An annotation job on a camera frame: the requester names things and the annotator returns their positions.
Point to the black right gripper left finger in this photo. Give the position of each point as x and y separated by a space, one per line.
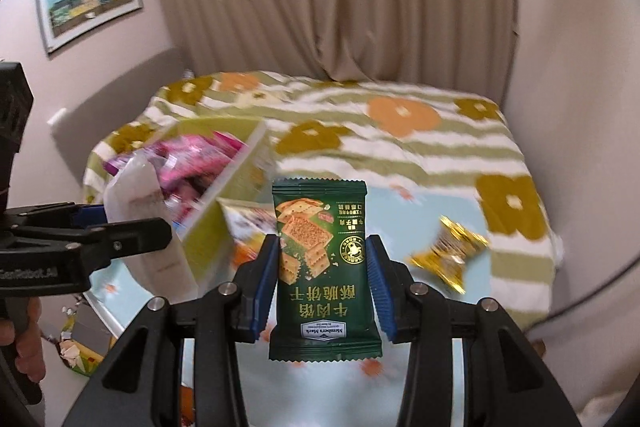
139 381

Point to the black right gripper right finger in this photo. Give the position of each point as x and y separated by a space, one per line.
505 382

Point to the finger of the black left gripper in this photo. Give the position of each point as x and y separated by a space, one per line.
60 215
89 249

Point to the green cardboard snack box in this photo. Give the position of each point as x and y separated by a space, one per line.
200 225

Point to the pink striped snack packet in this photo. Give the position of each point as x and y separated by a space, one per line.
191 163

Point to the gold foil candy wrapper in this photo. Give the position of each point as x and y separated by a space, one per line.
447 258

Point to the orange chiffon cake packet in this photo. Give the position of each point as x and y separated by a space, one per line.
248 224

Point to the dark green cracker packet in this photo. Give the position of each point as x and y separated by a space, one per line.
324 305

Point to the purple snack packet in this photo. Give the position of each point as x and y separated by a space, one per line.
155 155

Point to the left hand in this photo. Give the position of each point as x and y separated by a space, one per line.
29 360

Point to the grey white snack packet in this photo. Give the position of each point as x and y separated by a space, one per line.
154 256

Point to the floral striped quilt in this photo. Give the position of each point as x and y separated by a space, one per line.
401 136

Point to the white wall switch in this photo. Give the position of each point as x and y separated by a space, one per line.
56 117

